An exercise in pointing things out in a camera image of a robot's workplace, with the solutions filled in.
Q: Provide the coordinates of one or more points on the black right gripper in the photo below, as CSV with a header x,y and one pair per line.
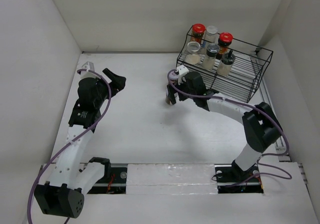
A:
x,y
171,90

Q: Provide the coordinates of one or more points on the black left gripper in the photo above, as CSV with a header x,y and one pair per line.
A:
x,y
117,83

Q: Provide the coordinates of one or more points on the white lid brown spice jar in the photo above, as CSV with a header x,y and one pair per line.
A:
x,y
168,101

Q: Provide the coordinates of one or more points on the round glass jar white powder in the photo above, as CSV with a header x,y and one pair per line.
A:
x,y
192,55

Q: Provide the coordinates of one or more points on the black grinder cap spice bottle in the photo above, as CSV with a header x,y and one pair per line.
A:
x,y
226,63

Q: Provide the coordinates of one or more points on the red lid sauce jar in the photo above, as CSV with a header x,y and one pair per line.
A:
x,y
197,31
224,41

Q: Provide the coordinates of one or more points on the silver lid blue label bottle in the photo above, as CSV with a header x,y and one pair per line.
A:
x,y
210,35

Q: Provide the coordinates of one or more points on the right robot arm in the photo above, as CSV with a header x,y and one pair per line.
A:
x,y
260,125

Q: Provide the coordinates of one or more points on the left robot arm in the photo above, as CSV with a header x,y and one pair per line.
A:
x,y
64,191

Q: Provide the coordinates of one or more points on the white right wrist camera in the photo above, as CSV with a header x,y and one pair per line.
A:
x,y
181,71

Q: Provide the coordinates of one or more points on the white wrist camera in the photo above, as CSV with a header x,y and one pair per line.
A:
x,y
85,71
181,71

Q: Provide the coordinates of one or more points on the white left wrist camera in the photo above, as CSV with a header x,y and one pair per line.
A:
x,y
85,71

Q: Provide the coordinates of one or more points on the black wire rack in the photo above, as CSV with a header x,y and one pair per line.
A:
x,y
237,73

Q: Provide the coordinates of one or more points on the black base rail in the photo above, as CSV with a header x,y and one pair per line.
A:
x,y
115,183

